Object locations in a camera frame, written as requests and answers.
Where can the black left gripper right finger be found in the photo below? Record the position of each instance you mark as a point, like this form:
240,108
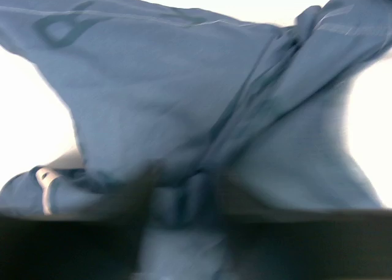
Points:
273,243

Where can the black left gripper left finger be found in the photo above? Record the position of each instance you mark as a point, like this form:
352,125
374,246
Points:
99,241

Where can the blue cartoon print pillowcase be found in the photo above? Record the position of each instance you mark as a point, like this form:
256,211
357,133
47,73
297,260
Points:
199,95

